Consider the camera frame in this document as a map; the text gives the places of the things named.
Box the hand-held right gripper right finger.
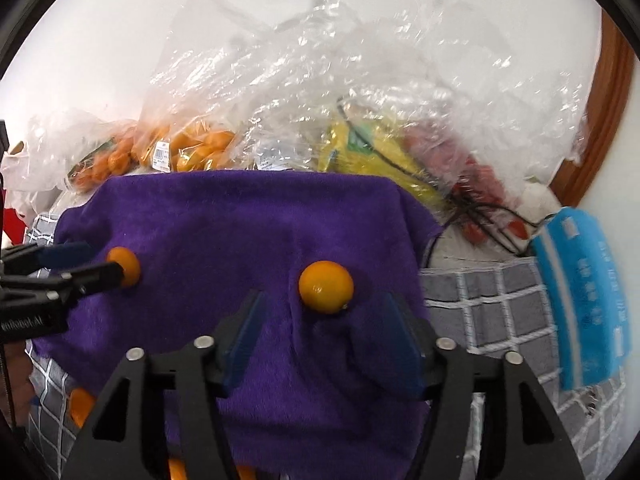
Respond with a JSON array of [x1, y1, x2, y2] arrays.
[[382, 292, 586, 480]]

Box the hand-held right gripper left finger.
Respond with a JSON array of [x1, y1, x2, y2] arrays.
[[59, 289, 268, 480]]

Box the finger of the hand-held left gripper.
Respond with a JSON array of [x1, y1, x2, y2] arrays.
[[0, 261, 126, 318], [0, 241, 95, 277]]

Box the orange kumquat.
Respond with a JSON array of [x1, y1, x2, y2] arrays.
[[298, 260, 355, 316], [107, 246, 142, 288]]

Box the large orange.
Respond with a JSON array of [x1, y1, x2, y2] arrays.
[[67, 387, 98, 428]]

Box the person's left forearm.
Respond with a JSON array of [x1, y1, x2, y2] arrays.
[[2, 352, 33, 428]]

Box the red fruits in bag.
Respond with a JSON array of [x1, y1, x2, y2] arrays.
[[405, 125, 531, 246]]

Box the red box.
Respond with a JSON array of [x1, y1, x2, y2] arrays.
[[0, 187, 28, 248]]

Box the white plastic bag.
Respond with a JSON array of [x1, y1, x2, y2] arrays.
[[7, 150, 71, 226]]

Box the green label bag of mandarins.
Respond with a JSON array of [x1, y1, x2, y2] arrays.
[[25, 110, 143, 196]]

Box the grey checked blanket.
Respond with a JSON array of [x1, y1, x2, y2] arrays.
[[22, 210, 626, 480]]

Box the purple fleece towel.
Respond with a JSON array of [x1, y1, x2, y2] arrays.
[[31, 170, 446, 476]]

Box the white label bag of mandarins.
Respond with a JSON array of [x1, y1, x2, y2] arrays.
[[135, 35, 261, 176]]

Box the yellow package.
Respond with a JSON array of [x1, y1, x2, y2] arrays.
[[320, 120, 446, 211]]

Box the blue tissue pack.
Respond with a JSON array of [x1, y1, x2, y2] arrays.
[[531, 206, 632, 391]]

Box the large clear plastic bag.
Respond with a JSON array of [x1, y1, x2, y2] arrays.
[[210, 0, 591, 241]]

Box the black cable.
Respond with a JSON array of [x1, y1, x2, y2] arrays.
[[420, 100, 556, 271]]

